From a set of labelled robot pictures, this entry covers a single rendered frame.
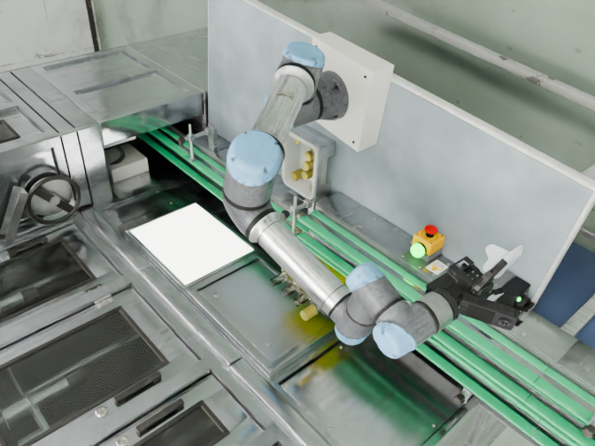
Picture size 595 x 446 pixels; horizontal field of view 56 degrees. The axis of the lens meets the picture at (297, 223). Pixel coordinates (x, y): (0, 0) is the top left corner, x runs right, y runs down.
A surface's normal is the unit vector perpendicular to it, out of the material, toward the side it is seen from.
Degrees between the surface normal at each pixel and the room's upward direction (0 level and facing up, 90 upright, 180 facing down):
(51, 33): 90
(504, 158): 0
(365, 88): 4
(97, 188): 90
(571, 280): 90
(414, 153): 0
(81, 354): 90
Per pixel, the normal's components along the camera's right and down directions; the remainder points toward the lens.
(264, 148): 0.17, -0.51
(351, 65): -0.79, 0.36
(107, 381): 0.04, -0.79
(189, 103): 0.67, 0.47
